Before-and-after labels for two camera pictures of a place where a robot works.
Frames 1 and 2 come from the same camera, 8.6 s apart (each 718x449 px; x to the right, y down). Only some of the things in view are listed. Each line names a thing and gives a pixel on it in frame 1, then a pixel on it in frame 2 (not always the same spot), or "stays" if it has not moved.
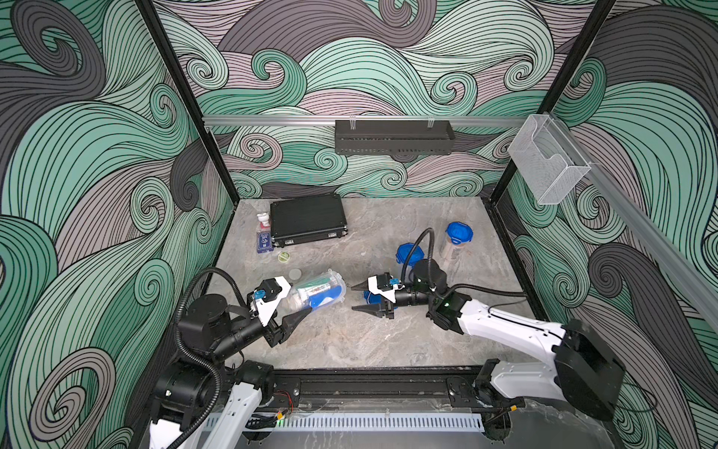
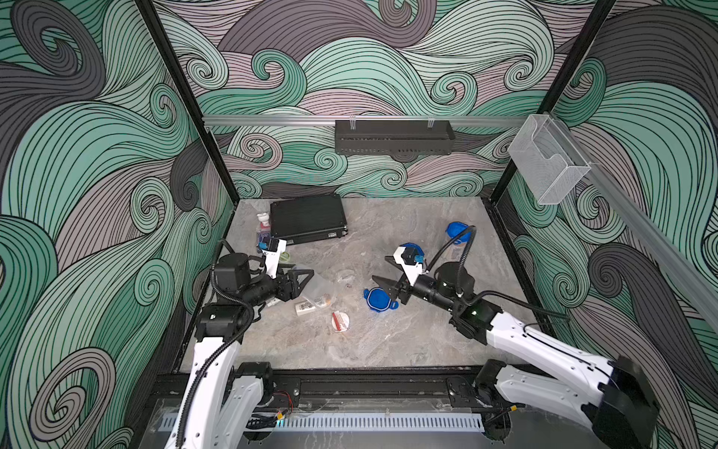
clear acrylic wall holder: (547, 162) stays
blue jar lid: (371, 298) stays
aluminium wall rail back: (332, 120) stays
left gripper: (270, 329) to (290, 291)
